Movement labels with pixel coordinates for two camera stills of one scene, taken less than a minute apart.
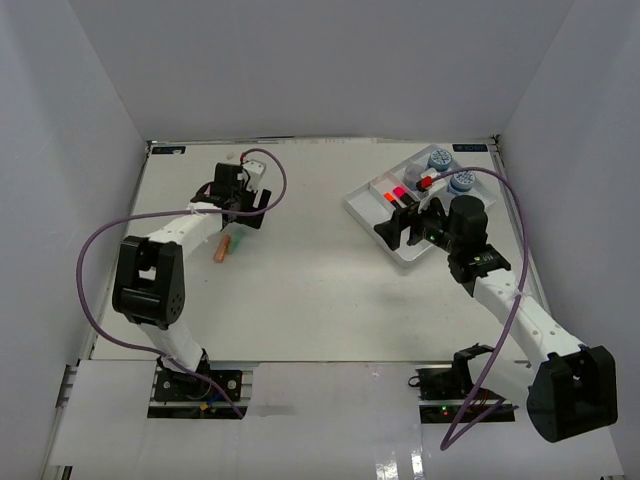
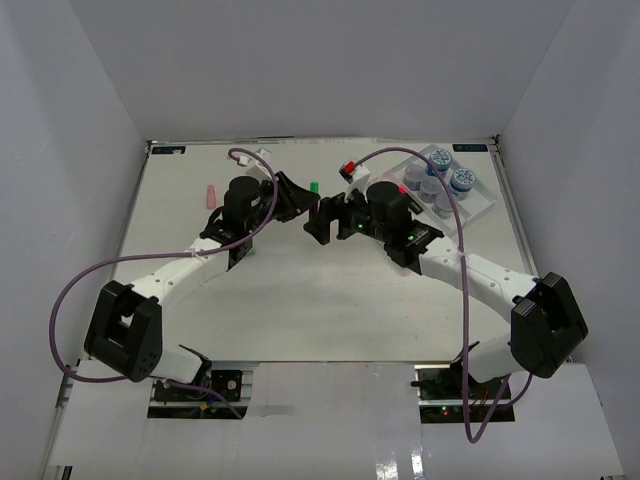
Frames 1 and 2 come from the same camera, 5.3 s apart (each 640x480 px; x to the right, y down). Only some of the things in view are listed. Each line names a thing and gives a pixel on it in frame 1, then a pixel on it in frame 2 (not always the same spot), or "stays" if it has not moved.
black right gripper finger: x=424 y=220 → x=346 y=221
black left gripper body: x=245 y=199 → x=266 y=201
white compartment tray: x=429 y=173 stays
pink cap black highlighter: x=402 y=194 stays
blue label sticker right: x=469 y=148 stays
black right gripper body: x=440 y=236 → x=365 y=225
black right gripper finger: x=390 y=231 → x=319 y=223
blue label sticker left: x=168 y=149 stays
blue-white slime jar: x=462 y=182 stays
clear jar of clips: x=412 y=175 stays
